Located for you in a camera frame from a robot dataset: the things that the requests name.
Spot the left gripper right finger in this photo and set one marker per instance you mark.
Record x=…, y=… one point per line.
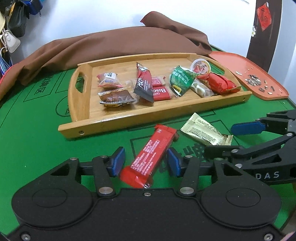
x=189, y=169

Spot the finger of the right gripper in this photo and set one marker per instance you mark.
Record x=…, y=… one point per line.
x=267, y=124
x=239, y=152

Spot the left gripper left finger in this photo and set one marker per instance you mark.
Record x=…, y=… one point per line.
x=103, y=168

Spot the gold foil snack packet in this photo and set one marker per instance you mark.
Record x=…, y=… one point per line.
x=202, y=131

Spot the red chocolate wafer bar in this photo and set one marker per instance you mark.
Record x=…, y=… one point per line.
x=139, y=173

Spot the green pea snack packet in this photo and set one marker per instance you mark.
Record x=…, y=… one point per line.
x=181, y=80

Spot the long red black snack stick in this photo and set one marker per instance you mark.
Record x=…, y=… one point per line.
x=143, y=87

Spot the small red Biscoff packet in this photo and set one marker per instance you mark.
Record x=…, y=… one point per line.
x=158, y=81

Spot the jelly cup with red lid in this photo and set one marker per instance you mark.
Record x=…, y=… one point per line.
x=201, y=66

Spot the orange plastic tray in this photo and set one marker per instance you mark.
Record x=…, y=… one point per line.
x=235, y=62

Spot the sunflower seed shell pile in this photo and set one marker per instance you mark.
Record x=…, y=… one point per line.
x=261, y=84

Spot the wooden serving tray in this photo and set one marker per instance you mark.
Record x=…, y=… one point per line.
x=88, y=116

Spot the beige patterned snack packet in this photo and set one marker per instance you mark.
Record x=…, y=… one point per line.
x=200, y=89

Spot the red foil snack pouch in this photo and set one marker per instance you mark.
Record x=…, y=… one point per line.
x=218, y=83

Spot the red Biscoff packet on tray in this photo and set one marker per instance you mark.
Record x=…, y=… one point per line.
x=161, y=93

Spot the brown cake packet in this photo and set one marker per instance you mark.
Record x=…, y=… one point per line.
x=116, y=98

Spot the pink white candy packet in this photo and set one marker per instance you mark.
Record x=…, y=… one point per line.
x=109, y=80

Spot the red paper door decoration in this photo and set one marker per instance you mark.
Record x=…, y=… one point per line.
x=264, y=16

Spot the brown cloth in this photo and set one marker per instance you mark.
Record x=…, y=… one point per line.
x=158, y=34

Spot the white small handbag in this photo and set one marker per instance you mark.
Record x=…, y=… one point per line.
x=9, y=41

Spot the black hanging bag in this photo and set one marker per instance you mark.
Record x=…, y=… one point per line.
x=15, y=13

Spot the blue hanging bag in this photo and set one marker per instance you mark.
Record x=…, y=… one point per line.
x=34, y=6

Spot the dark door frame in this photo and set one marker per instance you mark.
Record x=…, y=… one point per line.
x=277, y=42

